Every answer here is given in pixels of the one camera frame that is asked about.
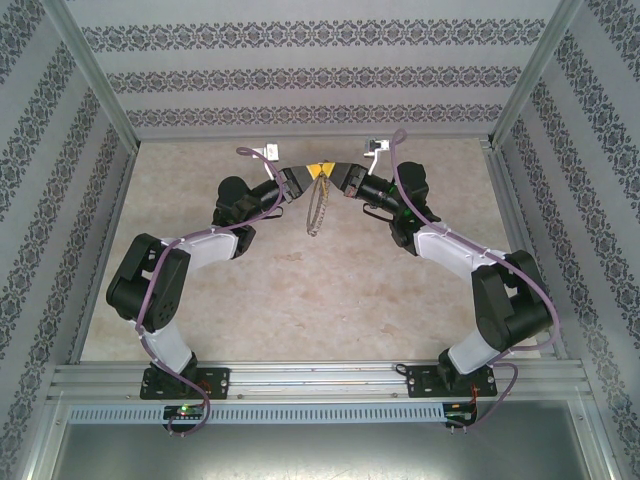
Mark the large metal keyring with rings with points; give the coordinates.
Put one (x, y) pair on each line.
(307, 212)

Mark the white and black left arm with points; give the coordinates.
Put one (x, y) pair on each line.
(205, 250)

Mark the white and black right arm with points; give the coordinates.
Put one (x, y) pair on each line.
(445, 250)

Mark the small circuit board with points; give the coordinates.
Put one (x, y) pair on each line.
(460, 415)
(185, 411)

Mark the grey metal sheet panel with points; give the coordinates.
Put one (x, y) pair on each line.
(320, 455)

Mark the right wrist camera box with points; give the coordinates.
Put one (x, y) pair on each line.
(375, 146)

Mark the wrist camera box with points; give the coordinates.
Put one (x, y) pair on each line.
(270, 150)
(375, 146)

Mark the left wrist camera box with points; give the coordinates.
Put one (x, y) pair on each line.
(270, 150)

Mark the aluminium side rail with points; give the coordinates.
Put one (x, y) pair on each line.
(120, 200)
(507, 200)

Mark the aluminium frame post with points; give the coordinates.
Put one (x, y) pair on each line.
(99, 80)
(597, 440)
(529, 75)
(45, 435)

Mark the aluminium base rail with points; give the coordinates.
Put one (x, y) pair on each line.
(320, 380)

